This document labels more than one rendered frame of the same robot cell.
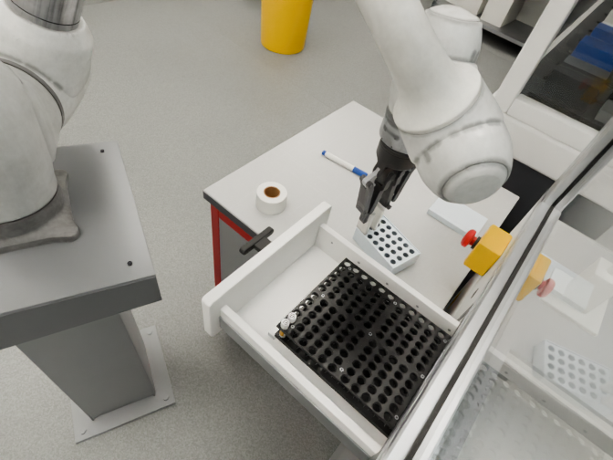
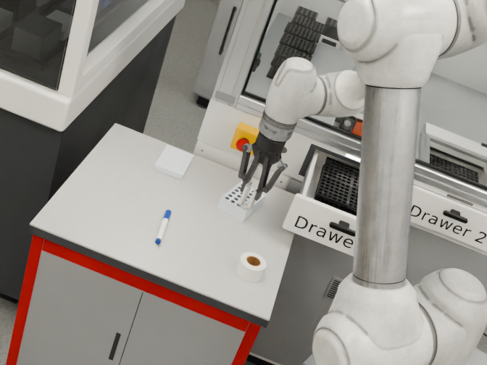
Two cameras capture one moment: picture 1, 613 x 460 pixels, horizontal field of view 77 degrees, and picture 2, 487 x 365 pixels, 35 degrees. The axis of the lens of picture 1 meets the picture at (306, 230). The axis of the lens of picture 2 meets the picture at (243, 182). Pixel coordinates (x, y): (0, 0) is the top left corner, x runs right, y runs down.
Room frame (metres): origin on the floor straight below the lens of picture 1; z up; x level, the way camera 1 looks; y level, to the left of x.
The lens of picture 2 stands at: (1.44, 1.42, 1.97)
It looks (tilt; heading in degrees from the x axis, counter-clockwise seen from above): 32 degrees down; 242
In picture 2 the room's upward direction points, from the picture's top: 21 degrees clockwise
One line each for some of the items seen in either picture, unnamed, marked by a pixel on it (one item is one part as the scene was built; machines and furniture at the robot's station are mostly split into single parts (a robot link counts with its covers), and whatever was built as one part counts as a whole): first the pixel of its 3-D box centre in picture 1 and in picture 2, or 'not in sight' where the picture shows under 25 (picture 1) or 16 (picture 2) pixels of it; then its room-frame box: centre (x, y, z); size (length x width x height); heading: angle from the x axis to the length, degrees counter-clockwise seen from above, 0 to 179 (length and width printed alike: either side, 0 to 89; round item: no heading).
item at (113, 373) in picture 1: (89, 330); not in sight; (0.37, 0.50, 0.38); 0.30 x 0.30 x 0.76; 36
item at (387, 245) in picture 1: (385, 245); (241, 200); (0.57, -0.18, 0.78); 0.12 x 0.08 x 0.04; 45
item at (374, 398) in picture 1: (364, 342); (346, 194); (0.28, -0.13, 0.87); 0.22 x 0.18 x 0.06; 60
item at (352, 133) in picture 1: (341, 274); (149, 308); (0.74, -0.15, 0.38); 0.62 x 0.58 x 0.76; 150
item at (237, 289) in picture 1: (272, 264); (340, 230); (0.38, 0.04, 0.87); 0.29 x 0.02 x 0.11; 150
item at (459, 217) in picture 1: (457, 215); (174, 161); (0.73, -0.36, 0.77); 0.13 x 0.09 x 0.02; 61
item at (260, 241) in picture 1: (262, 244); (343, 227); (0.39, 0.07, 0.91); 0.07 x 0.04 x 0.01; 150
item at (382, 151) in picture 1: (394, 161); (267, 148); (0.58, -0.13, 1.00); 0.08 x 0.07 x 0.09; 135
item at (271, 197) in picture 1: (271, 198); (251, 266); (0.62, 0.10, 0.78); 0.07 x 0.07 x 0.04
